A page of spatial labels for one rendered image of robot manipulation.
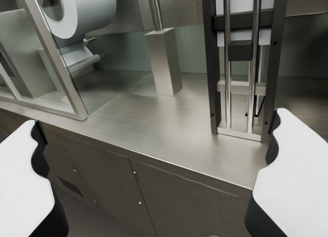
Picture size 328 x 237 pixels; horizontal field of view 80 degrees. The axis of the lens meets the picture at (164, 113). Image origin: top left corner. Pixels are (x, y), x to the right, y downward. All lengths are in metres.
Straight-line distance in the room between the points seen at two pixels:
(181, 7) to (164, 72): 0.34
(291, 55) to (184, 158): 0.63
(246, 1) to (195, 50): 0.59
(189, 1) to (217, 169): 0.75
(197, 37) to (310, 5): 0.44
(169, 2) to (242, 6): 0.61
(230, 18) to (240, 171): 0.35
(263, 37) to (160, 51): 0.43
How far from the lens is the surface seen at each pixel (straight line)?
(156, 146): 0.62
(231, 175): 0.52
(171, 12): 1.08
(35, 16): 0.82
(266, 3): 0.51
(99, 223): 1.67
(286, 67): 0.99
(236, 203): 0.61
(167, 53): 0.82
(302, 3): 0.93
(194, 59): 1.08
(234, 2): 0.52
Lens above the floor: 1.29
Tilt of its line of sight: 31 degrees down
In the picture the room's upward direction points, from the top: 12 degrees counter-clockwise
